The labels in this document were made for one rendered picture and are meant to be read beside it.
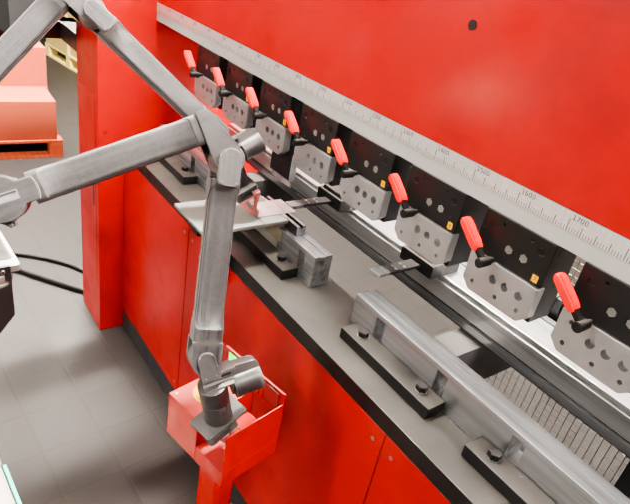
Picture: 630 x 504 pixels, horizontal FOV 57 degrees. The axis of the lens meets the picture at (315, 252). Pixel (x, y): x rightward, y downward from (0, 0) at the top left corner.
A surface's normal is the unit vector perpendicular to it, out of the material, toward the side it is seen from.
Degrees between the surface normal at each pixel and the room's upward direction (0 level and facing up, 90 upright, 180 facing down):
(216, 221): 65
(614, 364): 90
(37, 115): 90
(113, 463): 0
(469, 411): 90
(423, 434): 0
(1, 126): 90
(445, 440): 0
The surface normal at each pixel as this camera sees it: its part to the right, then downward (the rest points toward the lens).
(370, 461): -0.80, 0.16
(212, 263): 0.31, 0.10
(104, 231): 0.57, 0.48
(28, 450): 0.17, -0.86
